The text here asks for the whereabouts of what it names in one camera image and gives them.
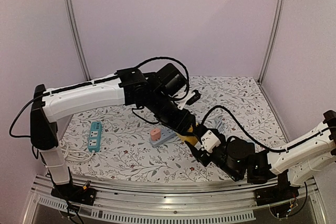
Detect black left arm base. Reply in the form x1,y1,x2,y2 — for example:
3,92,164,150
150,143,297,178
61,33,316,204
51,179,97,206

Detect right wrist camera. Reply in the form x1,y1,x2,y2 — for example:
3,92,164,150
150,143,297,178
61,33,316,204
196,126,226,155

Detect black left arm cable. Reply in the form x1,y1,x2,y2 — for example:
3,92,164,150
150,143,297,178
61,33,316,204
136,56,190,101

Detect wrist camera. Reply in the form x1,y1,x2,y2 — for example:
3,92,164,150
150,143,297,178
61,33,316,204
196,126,226,155
177,90,201,110

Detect floral patterned table mat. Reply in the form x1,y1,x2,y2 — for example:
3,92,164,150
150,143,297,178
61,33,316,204
60,77,286,183

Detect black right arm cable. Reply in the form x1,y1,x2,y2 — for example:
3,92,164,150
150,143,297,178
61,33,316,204
201,105,331,153

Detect light blue power strip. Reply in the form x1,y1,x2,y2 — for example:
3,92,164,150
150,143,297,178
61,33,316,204
150,128,176,147

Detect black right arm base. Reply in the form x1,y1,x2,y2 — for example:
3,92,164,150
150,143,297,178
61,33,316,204
254,172,299,219

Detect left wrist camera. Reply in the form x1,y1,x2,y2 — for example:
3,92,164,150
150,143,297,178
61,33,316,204
177,90,201,110

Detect teal white power strip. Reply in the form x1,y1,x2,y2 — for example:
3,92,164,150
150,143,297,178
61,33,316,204
88,122,102,153

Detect white cord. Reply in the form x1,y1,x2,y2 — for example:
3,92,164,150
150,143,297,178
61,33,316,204
59,140,95,163

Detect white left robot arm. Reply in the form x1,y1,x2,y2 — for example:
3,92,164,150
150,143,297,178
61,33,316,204
30,63,196,200

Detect right aluminium frame post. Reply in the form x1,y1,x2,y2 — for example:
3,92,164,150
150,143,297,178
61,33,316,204
257,0,285,86

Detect left aluminium frame post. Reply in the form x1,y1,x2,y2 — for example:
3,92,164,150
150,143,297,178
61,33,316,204
64,0,91,81

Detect aluminium frame post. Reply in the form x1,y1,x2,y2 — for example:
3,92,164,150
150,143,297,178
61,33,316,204
257,0,285,86
64,0,91,81

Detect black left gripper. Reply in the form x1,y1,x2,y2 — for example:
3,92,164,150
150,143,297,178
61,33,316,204
147,91,198,137

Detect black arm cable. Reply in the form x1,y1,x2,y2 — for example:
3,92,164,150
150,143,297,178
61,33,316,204
201,105,331,153
136,56,190,101

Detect aluminium front rail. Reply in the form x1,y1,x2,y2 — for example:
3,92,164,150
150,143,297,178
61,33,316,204
23,175,328,223

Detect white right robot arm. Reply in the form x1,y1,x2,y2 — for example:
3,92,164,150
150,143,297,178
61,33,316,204
186,110,335,201

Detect light blue power cord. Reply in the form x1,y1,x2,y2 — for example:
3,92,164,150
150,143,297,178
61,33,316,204
211,115,226,133

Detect pink cube plug adapter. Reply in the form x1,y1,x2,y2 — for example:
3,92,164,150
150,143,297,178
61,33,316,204
150,128,161,142

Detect yellow cube plug adapter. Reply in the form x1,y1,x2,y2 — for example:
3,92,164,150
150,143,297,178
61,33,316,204
176,126,198,146

